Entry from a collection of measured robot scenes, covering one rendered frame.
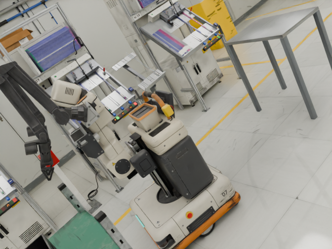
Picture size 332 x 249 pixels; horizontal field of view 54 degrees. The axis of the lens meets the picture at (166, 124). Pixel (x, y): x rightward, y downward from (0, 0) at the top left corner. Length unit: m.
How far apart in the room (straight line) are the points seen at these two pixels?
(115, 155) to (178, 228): 0.63
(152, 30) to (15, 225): 2.64
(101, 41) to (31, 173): 2.32
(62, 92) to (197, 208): 1.14
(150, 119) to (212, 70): 2.50
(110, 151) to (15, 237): 1.83
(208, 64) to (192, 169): 2.53
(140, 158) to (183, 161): 0.28
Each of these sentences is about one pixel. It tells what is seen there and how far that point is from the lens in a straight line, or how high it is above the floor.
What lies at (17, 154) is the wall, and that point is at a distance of 5.14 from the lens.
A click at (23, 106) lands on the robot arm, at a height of 1.39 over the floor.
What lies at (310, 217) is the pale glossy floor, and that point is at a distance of 2.21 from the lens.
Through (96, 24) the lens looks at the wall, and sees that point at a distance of 5.55.
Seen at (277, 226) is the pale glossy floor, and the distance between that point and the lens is 2.23.
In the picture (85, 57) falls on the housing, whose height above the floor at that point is 1.28.
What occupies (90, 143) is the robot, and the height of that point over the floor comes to 0.98.
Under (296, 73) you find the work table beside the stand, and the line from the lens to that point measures 2.81.
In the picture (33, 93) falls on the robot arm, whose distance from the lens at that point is 1.84.
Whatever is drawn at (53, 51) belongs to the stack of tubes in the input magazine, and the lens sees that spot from 3.67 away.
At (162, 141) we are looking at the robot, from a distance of 2.01.
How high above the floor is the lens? 1.59
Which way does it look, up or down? 22 degrees down
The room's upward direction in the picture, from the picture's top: 31 degrees counter-clockwise
